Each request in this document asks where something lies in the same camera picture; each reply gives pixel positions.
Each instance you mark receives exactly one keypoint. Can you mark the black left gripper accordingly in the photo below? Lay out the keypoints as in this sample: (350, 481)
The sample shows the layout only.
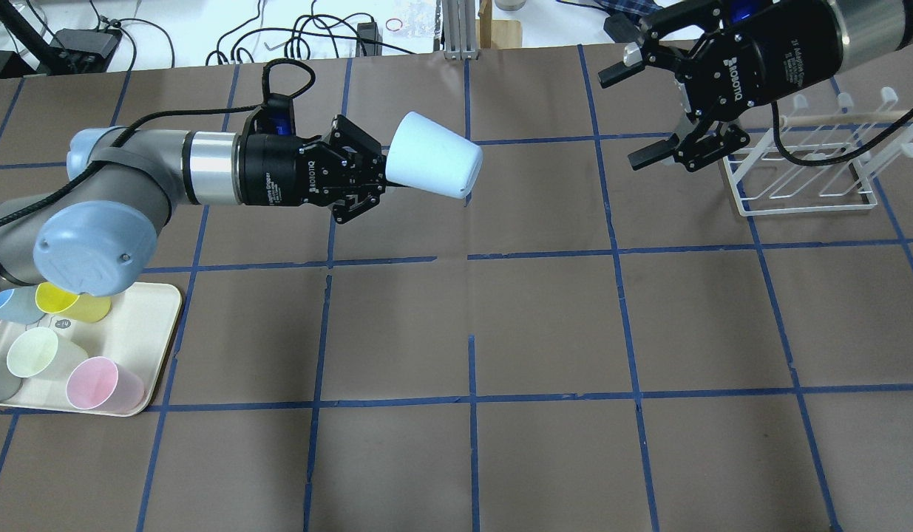
(273, 171)

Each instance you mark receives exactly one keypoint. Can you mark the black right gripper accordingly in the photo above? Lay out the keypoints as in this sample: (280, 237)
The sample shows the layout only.
(783, 53)

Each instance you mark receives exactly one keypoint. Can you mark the light blue plastic cup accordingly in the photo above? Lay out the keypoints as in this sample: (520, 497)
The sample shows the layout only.
(429, 157)

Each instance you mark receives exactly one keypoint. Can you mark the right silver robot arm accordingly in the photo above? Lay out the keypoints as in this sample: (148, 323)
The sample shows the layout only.
(867, 30)

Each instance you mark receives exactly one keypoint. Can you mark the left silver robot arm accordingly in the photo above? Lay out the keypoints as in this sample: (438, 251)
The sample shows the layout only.
(100, 237)

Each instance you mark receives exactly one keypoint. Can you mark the yellow plastic cup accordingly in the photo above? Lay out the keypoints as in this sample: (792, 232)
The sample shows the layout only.
(79, 307)

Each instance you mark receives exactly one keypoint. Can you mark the pink plastic cup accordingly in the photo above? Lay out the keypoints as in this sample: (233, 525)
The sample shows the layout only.
(101, 385)

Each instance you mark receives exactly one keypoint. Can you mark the blue plastic cup on tray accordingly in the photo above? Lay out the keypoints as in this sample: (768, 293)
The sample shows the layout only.
(19, 306)

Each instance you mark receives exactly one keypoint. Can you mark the cream white plastic cup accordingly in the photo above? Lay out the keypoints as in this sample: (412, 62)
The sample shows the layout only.
(43, 354)

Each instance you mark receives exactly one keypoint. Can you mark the wooden mug tree stand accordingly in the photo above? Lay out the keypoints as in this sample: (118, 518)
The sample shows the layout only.
(496, 34)

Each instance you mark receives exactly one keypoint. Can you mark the beige plastic tray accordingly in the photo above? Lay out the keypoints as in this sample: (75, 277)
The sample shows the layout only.
(137, 334)

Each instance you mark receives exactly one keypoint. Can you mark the black monitor stand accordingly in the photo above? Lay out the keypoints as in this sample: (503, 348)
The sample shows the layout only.
(67, 51)

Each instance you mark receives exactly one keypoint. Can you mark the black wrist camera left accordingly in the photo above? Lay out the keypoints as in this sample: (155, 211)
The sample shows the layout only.
(274, 116)

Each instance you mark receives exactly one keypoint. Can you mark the white wire cup rack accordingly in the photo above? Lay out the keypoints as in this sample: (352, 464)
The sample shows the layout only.
(787, 171)

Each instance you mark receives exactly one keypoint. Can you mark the aluminium frame post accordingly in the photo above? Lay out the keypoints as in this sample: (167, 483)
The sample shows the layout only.
(459, 39)

